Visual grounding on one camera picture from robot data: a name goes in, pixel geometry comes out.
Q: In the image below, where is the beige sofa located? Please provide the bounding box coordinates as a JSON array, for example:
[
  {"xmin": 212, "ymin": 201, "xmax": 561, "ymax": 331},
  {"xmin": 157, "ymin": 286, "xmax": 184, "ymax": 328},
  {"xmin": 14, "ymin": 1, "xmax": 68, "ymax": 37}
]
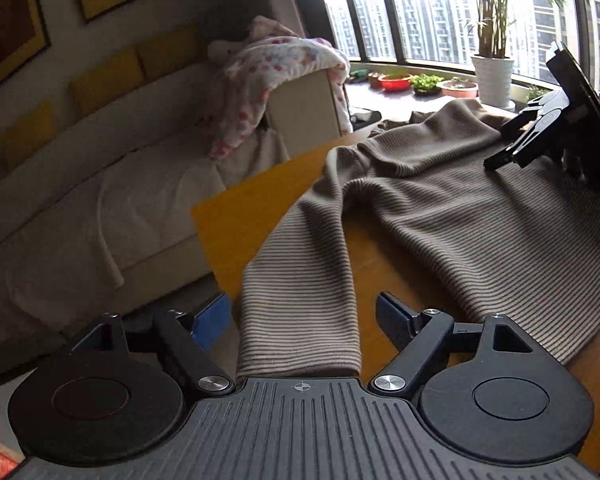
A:
[{"xmin": 0, "ymin": 58, "xmax": 354, "ymax": 336}]

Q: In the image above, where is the white pot palm plant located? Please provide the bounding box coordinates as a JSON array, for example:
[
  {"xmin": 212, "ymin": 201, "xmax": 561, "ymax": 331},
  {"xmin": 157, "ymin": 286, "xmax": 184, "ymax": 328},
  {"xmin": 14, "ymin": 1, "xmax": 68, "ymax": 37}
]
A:
[{"xmin": 471, "ymin": 0, "xmax": 564, "ymax": 108}]

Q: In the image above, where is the red plant bowl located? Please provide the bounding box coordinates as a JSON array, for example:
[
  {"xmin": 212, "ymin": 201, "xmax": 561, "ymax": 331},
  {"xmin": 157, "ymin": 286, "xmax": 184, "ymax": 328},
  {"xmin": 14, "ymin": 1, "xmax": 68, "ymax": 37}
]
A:
[{"xmin": 377, "ymin": 74, "xmax": 412, "ymax": 93}]

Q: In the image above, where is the pink plant pot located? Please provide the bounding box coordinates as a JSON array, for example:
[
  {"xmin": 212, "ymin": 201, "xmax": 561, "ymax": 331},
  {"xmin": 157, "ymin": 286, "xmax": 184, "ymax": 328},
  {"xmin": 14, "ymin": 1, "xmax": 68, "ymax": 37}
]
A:
[{"xmin": 437, "ymin": 77, "xmax": 479, "ymax": 99}]

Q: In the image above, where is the striped brown knit sweater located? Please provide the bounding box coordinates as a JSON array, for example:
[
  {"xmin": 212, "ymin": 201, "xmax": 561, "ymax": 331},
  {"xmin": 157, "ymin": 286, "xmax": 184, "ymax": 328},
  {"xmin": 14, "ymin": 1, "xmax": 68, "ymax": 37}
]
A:
[{"xmin": 237, "ymin": 100, "xmax": 600, "ymax": 377}]

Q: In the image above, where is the yellow sofa cushion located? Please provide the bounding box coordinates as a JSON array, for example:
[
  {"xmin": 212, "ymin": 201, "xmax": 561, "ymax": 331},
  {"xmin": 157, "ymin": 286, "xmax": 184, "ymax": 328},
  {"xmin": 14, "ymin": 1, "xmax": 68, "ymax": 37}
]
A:
[
  {"xmin": 1, "ymin": 100, "xmax": 57, "ymax": 171},
  {"xmin": 69, "ymin": 49, "xmax": 145, "ymax": 117},
  {"xmin": 135, "ymin": 25, "xmax": 201, "ymax": 81}
]

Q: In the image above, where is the floral pink blanket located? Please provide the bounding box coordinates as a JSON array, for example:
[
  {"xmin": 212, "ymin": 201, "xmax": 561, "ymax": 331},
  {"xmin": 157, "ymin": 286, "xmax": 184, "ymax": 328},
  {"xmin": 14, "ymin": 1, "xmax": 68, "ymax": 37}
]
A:
[{"xmin": 201, "ymin": 15, "xmax": 353, "ymax": 160}]

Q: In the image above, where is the small potted green plant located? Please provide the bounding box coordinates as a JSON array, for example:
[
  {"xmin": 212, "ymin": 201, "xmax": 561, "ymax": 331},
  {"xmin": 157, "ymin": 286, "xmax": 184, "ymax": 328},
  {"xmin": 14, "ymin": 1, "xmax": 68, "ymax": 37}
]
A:
[{"xmin": 526, "ymin": 84, "xmax": 550, "ymax": 102}]

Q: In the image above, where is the green leafy plant tray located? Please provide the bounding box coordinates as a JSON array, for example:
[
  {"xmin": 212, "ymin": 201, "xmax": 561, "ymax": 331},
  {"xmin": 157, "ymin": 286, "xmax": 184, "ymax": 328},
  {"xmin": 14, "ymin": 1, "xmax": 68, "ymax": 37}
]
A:
[{"xmin": 410, "ymin": 74, "xmax": 444, "ymax": 96}]

